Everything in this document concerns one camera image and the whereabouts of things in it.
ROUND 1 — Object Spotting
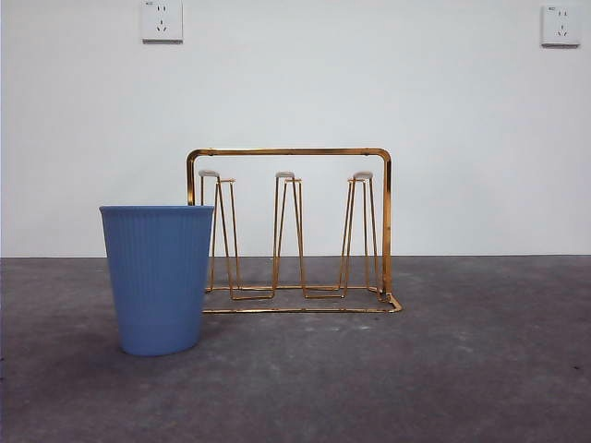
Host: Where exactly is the blue ribbed plastic cup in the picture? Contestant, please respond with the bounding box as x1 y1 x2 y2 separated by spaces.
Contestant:
99 205 216 357

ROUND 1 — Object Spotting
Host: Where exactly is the gold wire cup rack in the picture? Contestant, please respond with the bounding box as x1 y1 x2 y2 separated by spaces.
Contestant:
186 147 404 316

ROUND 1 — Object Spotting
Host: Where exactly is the white wall power socket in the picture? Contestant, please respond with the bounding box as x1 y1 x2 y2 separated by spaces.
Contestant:
140 0 185 45
540 5 582 48

